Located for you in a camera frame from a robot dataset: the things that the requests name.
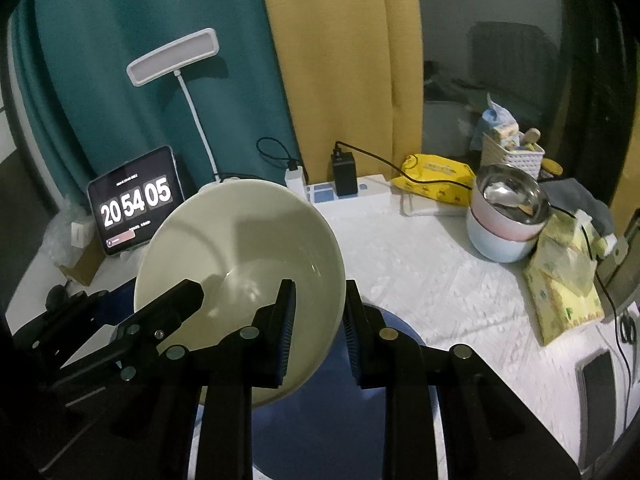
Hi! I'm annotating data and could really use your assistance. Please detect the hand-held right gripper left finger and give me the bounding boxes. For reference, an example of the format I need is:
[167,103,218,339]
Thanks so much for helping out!
[75,280,297,480]

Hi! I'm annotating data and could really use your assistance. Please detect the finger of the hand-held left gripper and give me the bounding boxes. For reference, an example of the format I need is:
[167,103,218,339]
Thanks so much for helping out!
[60,279,205,396]
[15,290,112,358]

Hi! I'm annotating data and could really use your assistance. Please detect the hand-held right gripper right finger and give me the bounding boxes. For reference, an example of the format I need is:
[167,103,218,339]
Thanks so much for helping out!
[344,280,581,480]

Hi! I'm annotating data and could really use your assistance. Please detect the pale green bowl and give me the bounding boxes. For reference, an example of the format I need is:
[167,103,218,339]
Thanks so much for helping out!
[134,178,346,408]

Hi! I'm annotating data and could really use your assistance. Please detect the cardboard box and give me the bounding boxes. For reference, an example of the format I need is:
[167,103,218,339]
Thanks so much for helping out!
[57,232,108,286]

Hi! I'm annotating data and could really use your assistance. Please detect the white tag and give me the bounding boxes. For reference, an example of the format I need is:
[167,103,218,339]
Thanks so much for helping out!
[70,222,93,250]

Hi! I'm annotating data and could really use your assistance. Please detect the clear plastic bag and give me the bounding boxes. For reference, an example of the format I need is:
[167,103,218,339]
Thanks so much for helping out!
[42,195,101,266]

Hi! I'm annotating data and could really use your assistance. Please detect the tablet with clock display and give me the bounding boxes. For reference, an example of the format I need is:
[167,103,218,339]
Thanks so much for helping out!
[87,146,182,257]

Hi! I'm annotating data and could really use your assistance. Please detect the white charger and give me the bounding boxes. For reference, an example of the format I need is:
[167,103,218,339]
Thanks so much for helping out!
[285,166,307,195]

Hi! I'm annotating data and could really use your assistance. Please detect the white power strip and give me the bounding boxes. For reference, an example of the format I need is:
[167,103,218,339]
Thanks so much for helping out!
[302,174,391,211]

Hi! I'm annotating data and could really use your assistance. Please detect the black charger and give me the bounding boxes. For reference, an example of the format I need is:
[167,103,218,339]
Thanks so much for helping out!
[330,154,358,197]

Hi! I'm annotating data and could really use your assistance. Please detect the light blue bowl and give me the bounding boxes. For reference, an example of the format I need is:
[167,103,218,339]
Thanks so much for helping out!
[466,210,538,264]

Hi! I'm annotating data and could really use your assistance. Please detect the yellow wipes packet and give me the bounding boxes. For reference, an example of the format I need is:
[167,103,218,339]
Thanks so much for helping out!
[390,153,476,206]

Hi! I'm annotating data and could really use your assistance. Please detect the teal curtain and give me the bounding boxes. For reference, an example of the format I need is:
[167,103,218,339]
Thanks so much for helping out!
[10,0,301,211]

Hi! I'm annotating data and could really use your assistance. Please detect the yellow tissue pack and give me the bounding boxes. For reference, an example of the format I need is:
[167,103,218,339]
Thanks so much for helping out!
[525,265,606,346]
[530,235,596,296]
[542,210,601,251]

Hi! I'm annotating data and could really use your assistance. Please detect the pink bowl with steel liner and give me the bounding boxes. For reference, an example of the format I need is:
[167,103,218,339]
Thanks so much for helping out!
[470,164,551,242]

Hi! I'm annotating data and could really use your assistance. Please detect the white desk lamp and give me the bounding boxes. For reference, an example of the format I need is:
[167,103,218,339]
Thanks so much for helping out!
[126,28,241,196]

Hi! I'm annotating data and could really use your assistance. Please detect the white woven basket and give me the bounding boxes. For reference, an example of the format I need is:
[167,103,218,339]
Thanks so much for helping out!
[481,132,546,181]

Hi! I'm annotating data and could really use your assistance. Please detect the dark smartphone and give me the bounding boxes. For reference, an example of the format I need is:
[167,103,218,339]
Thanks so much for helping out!
[582,352,618,463]

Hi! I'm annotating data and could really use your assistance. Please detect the blue and white pack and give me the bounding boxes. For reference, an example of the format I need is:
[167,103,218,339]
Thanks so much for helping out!
[470,92,521,153]

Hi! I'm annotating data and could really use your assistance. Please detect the grey cloth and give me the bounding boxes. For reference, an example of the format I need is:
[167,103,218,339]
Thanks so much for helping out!
[540,177,616,236]

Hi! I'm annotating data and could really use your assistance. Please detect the grey flat device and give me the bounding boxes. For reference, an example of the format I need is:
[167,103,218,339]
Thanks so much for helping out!
[595,220,640,323]

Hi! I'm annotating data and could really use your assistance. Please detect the yellow curtain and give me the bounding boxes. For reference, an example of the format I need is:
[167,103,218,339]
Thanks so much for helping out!
[257,0,426,186]

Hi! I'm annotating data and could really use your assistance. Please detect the black scissors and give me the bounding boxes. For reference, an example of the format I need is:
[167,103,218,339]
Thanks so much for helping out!
[620,310,638,346]

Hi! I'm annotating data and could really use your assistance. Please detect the dark glass door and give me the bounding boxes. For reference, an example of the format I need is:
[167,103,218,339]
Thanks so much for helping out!
[415,0,640,211]

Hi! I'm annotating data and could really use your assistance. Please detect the black round puck with cable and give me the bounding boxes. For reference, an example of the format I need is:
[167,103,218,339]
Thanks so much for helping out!
[45,285,71,311]

